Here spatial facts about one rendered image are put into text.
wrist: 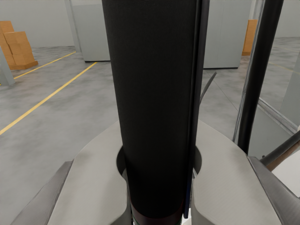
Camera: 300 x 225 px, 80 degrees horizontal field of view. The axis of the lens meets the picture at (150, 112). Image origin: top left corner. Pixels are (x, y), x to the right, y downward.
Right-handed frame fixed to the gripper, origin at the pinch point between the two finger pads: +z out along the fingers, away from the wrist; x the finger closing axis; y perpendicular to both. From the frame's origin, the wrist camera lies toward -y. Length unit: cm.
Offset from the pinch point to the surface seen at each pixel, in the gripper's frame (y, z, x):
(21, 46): 75, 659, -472
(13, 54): 102, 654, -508
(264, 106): 50, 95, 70
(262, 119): 59, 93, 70
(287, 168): 27.3, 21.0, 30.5
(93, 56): 130, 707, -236
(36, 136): 150, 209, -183
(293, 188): 28.6, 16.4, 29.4
